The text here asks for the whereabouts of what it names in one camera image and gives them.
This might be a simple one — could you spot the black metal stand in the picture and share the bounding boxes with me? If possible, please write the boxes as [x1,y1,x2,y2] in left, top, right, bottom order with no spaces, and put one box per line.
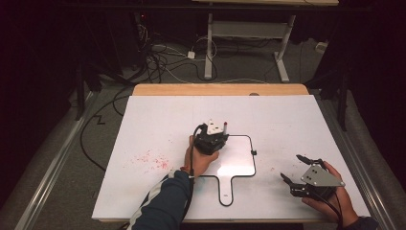
[75,61,103,122]
[305,63,352,132]

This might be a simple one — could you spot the right hand-held gripper black cable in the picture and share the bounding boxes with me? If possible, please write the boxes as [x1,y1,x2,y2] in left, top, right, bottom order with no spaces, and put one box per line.
[314,188,345,230]

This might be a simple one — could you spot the hand-held gripper black cable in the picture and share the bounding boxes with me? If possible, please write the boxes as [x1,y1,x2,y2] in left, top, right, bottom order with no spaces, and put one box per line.
[180,123,207,224]
[314,188,345,230]

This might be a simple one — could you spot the long black floor cable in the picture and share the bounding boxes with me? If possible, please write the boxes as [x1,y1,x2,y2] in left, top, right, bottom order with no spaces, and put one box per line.
[79,85,135,172]

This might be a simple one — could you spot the large white table board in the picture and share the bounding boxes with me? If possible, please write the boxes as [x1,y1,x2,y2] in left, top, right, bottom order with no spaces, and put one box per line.
[91,94,372,222]

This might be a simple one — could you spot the white metal desk frame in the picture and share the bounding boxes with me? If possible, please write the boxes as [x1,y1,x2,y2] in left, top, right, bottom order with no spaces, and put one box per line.
[204,12,296,83]

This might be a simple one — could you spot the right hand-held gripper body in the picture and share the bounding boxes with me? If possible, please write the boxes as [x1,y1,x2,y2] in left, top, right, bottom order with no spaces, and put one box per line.
[289,159,347,201]

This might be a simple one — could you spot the white handheld whiteboard paddle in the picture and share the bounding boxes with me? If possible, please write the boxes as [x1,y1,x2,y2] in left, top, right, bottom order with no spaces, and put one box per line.
[201,134,258,207]

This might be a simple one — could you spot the grey metal floor rail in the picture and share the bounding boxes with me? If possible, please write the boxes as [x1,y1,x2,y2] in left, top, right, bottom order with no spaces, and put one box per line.
[12,90,97,230]
[314,94,396,230]

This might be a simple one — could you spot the left hand-held gripper black cable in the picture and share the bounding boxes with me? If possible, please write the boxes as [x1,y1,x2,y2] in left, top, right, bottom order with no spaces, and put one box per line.
[180,123,207,224]

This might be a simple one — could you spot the person's left hand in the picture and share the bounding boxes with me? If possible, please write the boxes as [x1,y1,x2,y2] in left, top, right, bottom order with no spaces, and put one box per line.
[183,135,221,178]

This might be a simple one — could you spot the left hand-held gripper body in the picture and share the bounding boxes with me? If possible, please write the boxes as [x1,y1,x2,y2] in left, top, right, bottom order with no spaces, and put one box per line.
[193,119,230,156]

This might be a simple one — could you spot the person's right hand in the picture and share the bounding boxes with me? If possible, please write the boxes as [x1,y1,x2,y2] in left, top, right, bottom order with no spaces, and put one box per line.
[301,161,359,228]

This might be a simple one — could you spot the tangle of floor cables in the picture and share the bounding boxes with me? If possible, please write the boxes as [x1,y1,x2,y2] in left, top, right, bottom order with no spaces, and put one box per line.
[133,12,219,84]

